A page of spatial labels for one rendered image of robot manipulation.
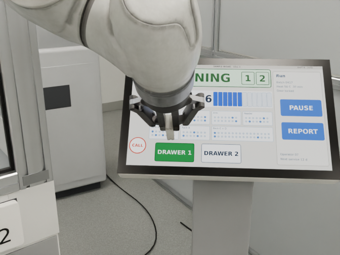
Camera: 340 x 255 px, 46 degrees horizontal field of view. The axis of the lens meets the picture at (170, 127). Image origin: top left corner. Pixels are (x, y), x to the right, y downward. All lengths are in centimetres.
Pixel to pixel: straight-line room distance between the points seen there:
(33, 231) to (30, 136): 24
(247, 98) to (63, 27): 60
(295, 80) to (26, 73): 63
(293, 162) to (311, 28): 84
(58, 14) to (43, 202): 59
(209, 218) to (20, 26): 67
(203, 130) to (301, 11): 90
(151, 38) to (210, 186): 71
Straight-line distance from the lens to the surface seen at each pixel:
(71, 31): 51
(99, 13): 48
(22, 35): 88
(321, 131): 102
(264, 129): 99
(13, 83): 90
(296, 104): 103
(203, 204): 111
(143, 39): 42
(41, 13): 50
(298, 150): 99
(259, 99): 102
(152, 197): 278
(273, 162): 97
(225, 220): 114
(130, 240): 238
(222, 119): 98
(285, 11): 180
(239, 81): 103
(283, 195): 197
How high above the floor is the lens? 139
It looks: 20 degrees down
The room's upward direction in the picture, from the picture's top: straight up
